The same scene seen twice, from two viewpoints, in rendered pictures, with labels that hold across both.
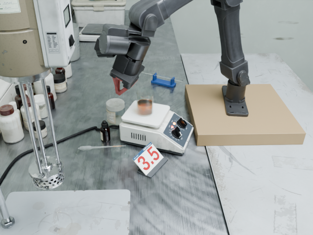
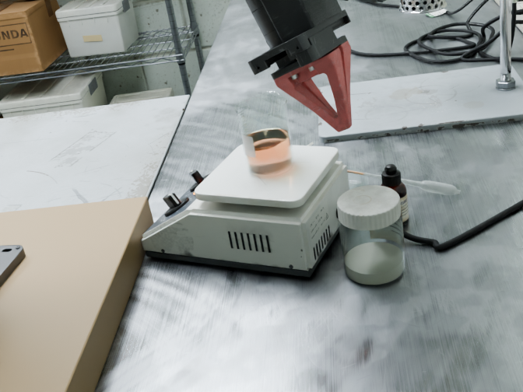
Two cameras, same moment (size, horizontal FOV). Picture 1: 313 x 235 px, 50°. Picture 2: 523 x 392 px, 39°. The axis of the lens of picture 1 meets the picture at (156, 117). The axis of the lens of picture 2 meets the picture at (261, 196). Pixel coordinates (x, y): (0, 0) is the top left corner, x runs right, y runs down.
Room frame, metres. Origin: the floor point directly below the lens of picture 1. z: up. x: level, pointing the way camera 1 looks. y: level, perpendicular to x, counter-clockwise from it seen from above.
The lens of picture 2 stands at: (1.54, 0.15, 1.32)
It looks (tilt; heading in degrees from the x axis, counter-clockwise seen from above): 28 degrees down; 191
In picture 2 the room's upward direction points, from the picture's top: 10 degrees counter-clockwise
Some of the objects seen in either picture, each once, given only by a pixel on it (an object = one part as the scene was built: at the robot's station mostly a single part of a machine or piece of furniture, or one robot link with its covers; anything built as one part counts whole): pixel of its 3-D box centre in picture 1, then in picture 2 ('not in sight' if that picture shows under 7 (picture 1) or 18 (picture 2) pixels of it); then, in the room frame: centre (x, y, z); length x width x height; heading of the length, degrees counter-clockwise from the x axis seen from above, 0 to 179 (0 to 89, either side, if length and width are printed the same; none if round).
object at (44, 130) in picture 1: (39, 129); not in sight; (0.85, 0.36, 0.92); 0.04 x 0.04 x 0.04
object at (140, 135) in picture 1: (154, 126); (252, 207); (0.85, 0.01, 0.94); 0.22 x 0.13 x 0.08; 72
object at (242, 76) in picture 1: (236, 74); not in sight; (1.01, -0.26, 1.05); 0.09 x 0.06 x 0.06; 28
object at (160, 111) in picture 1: (146, 113); (268, 173); (0.86, 0.03, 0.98); 0.12 x 0.12 x 0.01; 72
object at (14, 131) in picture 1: (10, 123); not in sight; (0.84, 0.44, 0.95); 0.06 x 0.06 x 0.11
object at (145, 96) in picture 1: (144, 102); (266, 134); (0.85, 0.03, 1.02); 0.06 x 0.05 x 0.08; 167
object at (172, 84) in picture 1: (163, 79); not in sight; (1.22, -0.03, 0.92); 0.10 x 0.03 x 0.04; 64
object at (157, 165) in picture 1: (150, 159); not in sight; (0.72, 0.01, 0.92); 0.09 x 0.06 x 0.04; 148
